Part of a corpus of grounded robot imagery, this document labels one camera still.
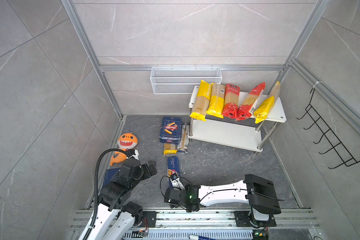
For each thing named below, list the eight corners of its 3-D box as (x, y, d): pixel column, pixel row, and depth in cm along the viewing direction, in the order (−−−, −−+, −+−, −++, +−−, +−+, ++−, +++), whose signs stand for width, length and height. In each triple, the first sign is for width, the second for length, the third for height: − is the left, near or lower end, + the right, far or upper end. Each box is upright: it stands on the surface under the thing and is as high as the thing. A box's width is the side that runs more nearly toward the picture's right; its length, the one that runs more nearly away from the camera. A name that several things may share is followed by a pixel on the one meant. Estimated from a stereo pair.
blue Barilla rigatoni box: (160, 145, 101) (158, 139, 96) (162, 122, 115) (161, 116, 109) (181, 145, 102) (181, 139, 96) (181, 122, 115) (181, 116, 109)
